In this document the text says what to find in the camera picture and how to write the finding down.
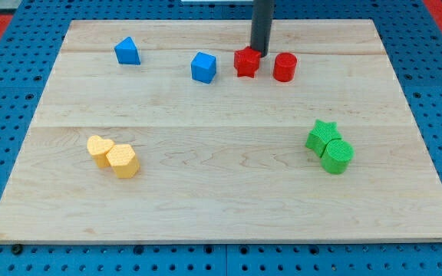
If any red star block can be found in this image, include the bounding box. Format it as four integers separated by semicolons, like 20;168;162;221
233;46;261;78

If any green star block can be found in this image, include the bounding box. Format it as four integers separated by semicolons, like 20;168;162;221
305;120;342;157

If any wooden board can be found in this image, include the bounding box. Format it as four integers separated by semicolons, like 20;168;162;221
0;19;442;245

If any blue cube block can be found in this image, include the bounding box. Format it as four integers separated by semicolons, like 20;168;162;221
191;52;216;84

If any red cylinder block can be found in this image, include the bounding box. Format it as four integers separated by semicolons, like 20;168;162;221
272;52;298;82

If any yellow pentagon block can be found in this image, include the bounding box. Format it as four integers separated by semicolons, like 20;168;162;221
106;144;140;179

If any green cylinder block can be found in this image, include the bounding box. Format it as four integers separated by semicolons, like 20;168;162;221
321;140;354;174

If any yellow heart block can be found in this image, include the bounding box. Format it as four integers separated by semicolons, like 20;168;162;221
87;135;115;168

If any blue triangle block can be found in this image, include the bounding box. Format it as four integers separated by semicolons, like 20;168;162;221
114;37;140;65

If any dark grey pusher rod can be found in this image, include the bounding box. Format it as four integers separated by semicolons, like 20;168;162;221
250;0;275;58

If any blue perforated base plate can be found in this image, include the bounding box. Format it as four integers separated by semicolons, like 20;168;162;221
0;1;442;275

